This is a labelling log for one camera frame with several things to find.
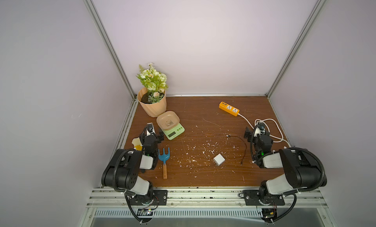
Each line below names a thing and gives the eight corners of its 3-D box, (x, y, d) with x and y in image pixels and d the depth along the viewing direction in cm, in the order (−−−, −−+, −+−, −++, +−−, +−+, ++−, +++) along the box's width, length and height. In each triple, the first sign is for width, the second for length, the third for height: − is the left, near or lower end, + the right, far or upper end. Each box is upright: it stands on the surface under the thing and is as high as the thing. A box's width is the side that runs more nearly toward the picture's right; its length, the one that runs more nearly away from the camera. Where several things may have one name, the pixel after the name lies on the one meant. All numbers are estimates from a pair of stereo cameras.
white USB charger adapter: (218, 167, 85) (218, 165, 83) (212, 159, 88) (212, 158, 86) (225, 161, 87) (226, 160, 85) (219, 154, 90) (220, 152, 88)
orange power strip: (217, 107, 115) (218, 105, 113) (221, 103, 118) (222, 100, 116) (235, 117, 108) (236, 115, 106) (239, 112, 112) (240, 110, 109)
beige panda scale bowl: (155, 123, 105) (153, 118, 100) (170, 112, 111) (169, 107, 106) (167, 134, 99) (165, 130, 94) (181, 122, 105) (181, 117, 100)
